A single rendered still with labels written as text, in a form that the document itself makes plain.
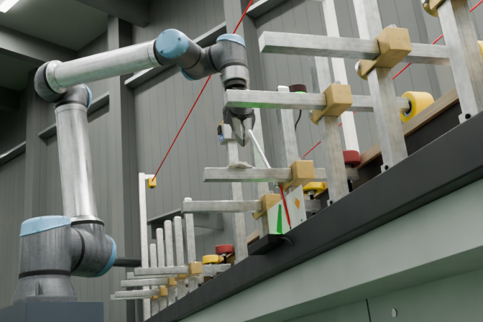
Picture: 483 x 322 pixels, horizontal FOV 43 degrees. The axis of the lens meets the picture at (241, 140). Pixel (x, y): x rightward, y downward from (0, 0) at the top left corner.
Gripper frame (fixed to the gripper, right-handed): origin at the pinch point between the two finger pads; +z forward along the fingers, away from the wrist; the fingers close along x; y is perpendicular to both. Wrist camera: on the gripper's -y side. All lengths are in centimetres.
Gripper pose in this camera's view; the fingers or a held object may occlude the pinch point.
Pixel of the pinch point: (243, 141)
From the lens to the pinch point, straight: 183.2
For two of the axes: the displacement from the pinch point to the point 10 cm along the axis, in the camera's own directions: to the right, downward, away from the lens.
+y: -2.9, 3.6, 8.8
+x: -9.5, -0.2, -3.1
